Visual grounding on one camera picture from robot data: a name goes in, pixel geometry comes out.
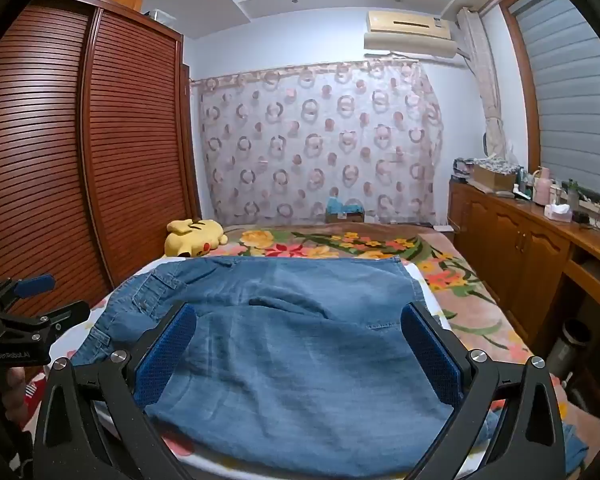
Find person's left hand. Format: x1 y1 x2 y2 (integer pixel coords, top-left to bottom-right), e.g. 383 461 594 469
0 366 29 423

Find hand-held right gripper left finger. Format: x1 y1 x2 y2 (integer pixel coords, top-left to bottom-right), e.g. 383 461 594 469
32 302 198 480

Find wooden window frame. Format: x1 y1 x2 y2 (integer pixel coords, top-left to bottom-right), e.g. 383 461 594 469
497 0 546 171

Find floral blanket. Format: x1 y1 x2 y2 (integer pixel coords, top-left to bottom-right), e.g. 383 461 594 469
200 224 600 461

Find grey window blind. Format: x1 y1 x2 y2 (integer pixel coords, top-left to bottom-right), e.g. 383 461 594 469
507 0 600 201

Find beige air conditioner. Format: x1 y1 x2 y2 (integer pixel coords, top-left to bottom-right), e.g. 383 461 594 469
363 8 461 58

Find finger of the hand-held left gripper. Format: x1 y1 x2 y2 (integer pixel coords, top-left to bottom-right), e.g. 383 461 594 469
0 274 57 313
0 301 92 335

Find tied beige curtain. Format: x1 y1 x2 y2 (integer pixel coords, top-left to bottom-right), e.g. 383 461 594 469
456 7 511 158

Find pink thermos jug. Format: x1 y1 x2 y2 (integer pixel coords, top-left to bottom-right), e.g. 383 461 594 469
534 166 552 204

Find wooden slatted wardrobe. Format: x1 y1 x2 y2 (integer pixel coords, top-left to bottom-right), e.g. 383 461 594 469
0 0 203 376

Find stack of dark boxes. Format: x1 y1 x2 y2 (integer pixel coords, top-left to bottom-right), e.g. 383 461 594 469
452 157 476 183

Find clear plastic storage box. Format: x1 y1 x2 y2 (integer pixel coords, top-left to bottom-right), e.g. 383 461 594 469
141 8 178 26

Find blue denim pants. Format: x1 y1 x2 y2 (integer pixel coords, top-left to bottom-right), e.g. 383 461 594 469
70 255 588 476

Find cardboard box with blue contents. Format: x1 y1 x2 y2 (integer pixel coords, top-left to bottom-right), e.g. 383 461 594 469
325 197 366 224

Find grey trash can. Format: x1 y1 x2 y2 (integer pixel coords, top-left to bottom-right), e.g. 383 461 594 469
547 319 592 378

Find circle patterned sheer curtain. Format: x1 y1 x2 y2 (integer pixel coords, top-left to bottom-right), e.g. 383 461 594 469
190 58 446 226

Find yellow plush toy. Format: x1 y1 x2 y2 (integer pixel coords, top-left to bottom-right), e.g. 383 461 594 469
164 218 229 259

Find cardboard box with patterned cloth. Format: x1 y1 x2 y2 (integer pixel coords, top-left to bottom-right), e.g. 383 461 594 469
472 157 521 193

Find white strawberry print sheet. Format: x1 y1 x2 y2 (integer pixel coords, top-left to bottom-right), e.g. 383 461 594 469
47 260 456 480

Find wooden sideboard cabinet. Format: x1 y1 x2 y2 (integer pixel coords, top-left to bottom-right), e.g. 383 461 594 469
447 180 600 391

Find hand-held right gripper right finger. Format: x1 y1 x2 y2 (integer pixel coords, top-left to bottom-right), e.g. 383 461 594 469
400 301 567 480

